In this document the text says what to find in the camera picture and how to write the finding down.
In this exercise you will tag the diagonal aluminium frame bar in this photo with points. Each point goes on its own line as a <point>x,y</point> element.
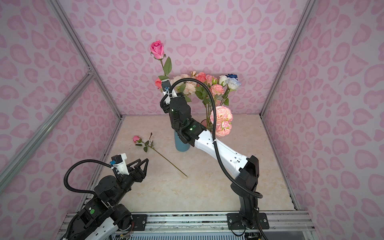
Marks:
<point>19,160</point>

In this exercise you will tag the pink cream spray roses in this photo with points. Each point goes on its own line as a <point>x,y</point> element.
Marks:
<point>190,87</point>

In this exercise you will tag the pale blue white rose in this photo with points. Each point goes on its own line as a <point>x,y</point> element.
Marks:
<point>230,85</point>

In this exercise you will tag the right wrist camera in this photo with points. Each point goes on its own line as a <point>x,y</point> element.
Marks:
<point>166,87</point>

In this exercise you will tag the left corner aluminium post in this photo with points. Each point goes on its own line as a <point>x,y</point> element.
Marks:
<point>80,48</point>

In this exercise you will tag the pink glass vase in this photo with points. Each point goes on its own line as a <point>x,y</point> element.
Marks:
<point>204,123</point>

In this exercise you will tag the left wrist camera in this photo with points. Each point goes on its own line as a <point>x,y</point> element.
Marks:
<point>118,163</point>

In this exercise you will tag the right corner aluminium post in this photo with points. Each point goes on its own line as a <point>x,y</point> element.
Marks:
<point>308,11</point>

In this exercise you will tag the teal ceramic vase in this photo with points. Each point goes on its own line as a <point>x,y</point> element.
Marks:
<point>180,146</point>

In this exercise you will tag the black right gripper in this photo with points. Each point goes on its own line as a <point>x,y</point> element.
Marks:
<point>165,107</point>

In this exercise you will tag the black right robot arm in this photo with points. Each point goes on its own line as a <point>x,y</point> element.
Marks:
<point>241,170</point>

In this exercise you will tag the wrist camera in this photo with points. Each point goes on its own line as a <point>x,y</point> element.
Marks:
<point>118,163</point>
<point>166,87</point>

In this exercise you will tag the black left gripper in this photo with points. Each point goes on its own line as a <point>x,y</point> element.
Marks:
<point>132,173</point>

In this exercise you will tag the magenta small rose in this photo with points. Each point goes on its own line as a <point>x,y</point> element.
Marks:
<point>149,144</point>
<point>158,52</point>

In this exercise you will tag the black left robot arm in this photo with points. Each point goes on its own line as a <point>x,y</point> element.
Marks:
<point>104,214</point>

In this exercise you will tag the corner aluminium post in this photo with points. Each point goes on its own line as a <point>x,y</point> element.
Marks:
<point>308,11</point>
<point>80,48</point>

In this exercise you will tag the small pink spray roses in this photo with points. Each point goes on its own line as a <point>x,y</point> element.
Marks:
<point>223,124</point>

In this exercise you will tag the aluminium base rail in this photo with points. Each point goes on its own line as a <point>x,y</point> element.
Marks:
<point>274,225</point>

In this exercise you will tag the cream pink rose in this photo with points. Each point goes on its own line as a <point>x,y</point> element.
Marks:
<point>175,79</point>

